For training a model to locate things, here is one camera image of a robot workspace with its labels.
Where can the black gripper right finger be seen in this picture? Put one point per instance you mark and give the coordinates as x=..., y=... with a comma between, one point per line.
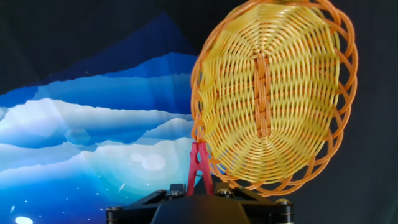
x=264, y=208

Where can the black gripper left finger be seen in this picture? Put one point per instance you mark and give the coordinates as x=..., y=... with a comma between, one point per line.
x=136, y=208

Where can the red plastic clamp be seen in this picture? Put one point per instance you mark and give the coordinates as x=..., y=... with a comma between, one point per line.
x=199, y=166

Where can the orange yellow woven basket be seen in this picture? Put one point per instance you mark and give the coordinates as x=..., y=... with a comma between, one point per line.
x=273, y=93

